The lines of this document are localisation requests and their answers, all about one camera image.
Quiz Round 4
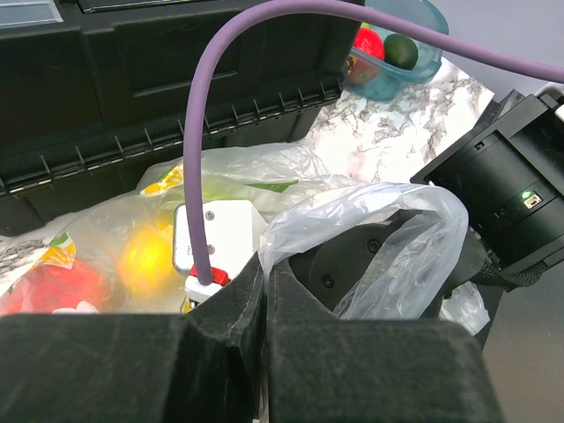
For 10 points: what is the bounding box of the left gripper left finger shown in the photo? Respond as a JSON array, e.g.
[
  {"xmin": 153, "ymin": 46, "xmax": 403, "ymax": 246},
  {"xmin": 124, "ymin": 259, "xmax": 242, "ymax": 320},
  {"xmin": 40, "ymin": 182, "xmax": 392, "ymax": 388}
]
[{"xmin": 1, "ymin": 258, "xmax": 264, "ymax": 422}]

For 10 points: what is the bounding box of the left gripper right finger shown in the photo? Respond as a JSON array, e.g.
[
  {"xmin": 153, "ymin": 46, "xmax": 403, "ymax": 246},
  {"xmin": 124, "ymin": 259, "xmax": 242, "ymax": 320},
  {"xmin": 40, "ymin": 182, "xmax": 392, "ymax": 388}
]
[{"xmin": 266, "ymin": 262, "xmax": 504, "ymax": 422}]

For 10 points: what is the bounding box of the clear plastic bag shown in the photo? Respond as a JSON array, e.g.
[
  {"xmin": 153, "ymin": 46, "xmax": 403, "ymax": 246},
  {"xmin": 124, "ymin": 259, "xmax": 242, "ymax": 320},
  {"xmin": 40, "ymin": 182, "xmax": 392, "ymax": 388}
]
[{"xmin": 1, "ymin": 144, "xmax": 489, "ymax": 333}]

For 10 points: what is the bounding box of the dark green fake avocado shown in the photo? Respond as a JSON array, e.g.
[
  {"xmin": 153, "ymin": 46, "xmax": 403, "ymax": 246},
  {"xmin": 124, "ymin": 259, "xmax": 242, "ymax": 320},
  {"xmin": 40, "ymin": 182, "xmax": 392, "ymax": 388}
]
[{"xmin": 383, "ymin": 33, "xmax": 419, "ymax": 71}]

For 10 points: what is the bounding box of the red fake fruit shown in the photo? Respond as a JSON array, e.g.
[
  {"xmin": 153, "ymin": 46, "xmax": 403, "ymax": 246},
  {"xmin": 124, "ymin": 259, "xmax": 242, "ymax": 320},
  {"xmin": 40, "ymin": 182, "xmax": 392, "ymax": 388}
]
[
  {"xmin": 347, "ymin": 27, "xmax": 385, "ymax": 85},
  {"xmin": 1, "ymin": 260, "xmax": 108, "ymax": 315}
]

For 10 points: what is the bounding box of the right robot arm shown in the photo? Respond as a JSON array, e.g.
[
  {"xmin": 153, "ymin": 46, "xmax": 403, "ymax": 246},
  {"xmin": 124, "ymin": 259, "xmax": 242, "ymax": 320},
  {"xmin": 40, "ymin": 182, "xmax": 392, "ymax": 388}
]
[{"xmin": 289, "ymin": 90, "xmax": 563, "ymax": 319}]

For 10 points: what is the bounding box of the yellow fake fruit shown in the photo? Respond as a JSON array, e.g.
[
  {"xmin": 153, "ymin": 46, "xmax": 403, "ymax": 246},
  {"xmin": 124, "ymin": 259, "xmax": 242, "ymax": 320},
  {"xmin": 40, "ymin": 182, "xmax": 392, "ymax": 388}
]
[{"xmin": 117, "ymin": 221, "xmax": 175, "ymax": 296}]

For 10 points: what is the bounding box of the black plastic toolbox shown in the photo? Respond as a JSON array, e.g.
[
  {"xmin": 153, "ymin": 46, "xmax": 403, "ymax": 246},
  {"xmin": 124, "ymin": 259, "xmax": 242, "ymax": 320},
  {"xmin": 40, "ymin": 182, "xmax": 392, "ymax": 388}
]
[{"xmin": 1, "ymin": 1, "xmax": 359, "ymax": 236}]

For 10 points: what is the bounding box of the blue transparent tray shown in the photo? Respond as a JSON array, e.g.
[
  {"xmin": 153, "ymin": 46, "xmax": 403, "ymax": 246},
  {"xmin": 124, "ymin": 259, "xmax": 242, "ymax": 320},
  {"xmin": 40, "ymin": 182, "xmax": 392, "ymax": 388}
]
[{"xmin": 345, "ymin": 1, "xmax": 449, "ymax": 102}]

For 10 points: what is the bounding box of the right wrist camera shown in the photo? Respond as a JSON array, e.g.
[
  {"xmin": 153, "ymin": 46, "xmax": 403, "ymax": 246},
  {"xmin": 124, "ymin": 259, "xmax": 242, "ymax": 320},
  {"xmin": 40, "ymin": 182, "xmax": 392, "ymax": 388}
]
[{"xmin": 173, "ymin": 200, "xmax": 267, "ymax": 314}]

